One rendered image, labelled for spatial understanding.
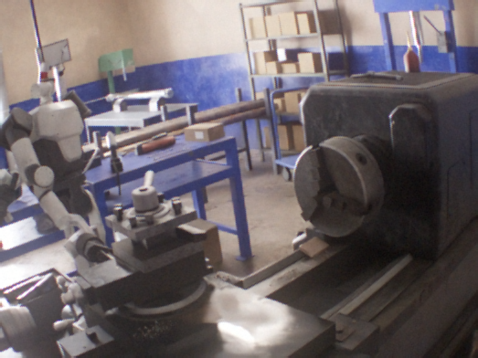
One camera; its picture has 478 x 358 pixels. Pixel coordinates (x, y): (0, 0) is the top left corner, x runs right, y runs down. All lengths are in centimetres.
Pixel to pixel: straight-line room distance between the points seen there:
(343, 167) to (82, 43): 758
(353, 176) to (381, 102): 26
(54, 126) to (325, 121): 101
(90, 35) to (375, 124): 755
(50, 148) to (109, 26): 700
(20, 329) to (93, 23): 805
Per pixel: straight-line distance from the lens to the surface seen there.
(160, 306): 114
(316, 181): 125
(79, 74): 850
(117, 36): 888
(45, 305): 297
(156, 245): 116
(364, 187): 121
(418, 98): 130
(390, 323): 118
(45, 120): 191
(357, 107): 142
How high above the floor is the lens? 150
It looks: 16 degrees down
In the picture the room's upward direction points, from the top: 8 degrees counter-clockwise
